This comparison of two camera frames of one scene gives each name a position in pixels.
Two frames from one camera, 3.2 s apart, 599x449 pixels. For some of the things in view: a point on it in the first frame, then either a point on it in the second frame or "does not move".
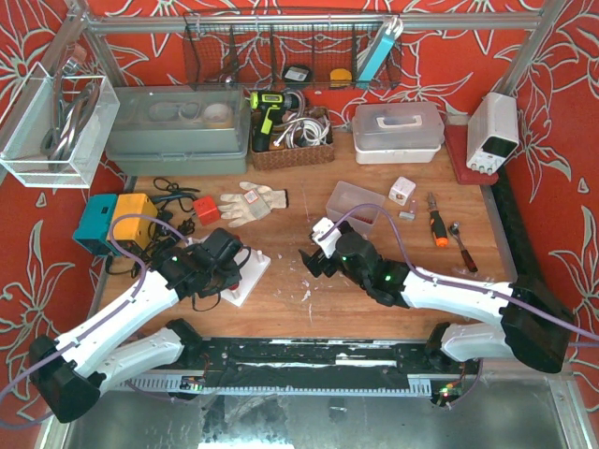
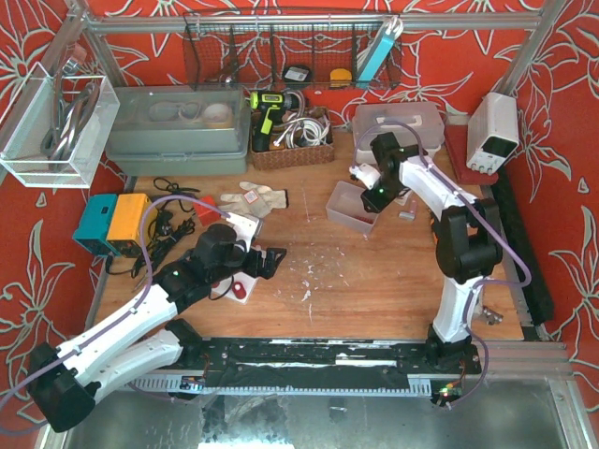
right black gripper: (321, 262) -> (372, 200)
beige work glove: (253, 205) does not move
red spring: (363, 219) does not move
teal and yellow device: (93, 231) does not move
